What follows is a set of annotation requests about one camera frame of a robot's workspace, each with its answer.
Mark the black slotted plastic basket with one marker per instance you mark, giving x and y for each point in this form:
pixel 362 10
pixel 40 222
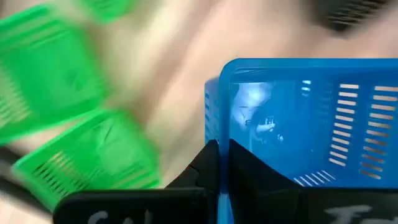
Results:
pixel 345 15

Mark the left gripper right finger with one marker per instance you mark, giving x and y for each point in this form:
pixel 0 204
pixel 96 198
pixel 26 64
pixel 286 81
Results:
pixel 280 202

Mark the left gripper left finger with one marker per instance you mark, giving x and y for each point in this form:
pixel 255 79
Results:
pixel 140 205

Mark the blue slotted plastic basket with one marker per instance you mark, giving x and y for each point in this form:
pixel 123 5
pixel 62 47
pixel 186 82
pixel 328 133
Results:
pixel 280 102

